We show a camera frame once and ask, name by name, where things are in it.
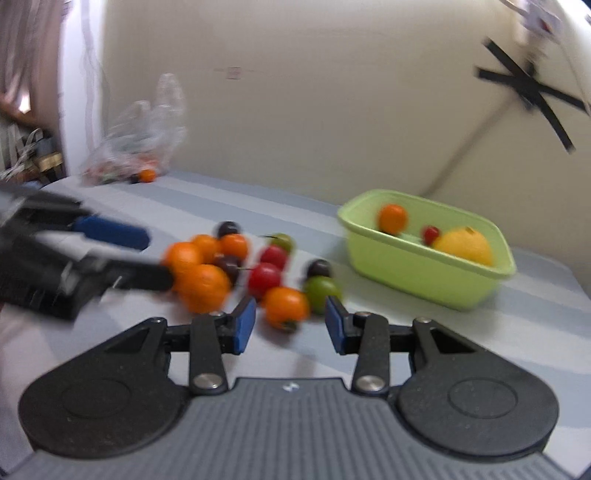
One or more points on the green tomato with stem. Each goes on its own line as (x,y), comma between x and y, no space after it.
(282,241)

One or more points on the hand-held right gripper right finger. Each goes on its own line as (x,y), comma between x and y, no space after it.
(334,324)

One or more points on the dark purple tomato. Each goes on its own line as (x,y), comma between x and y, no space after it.
(228,266)
(319,267)
(228,228)

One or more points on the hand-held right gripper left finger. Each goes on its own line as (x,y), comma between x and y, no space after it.
(244,324)

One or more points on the yellow orange fruit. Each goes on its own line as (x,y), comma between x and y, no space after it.
(464,247)

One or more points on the striped fabric bag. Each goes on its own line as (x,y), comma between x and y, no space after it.
(27,152)

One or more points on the small red tomato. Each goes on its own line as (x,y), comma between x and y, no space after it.
(431,234)

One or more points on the black tape strip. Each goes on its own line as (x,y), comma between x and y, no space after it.
(503,57)
(494,76)

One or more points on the large orange tomato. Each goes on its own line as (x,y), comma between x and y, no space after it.
(204,286)

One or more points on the striped bed sheet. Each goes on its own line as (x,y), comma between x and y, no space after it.
(531,323)

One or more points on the pink curtain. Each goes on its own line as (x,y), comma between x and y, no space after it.
(27,46)

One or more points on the light green plastic basin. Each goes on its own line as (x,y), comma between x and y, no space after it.
(415,277)

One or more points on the white power strip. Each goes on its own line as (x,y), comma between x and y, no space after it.
(540,18)

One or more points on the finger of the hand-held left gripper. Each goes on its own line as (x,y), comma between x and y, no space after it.
(115,233)
(138,275)

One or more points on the small orange tomato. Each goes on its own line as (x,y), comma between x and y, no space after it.
(147,175)

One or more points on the clear plastic bag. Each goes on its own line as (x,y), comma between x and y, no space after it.
(138,134)

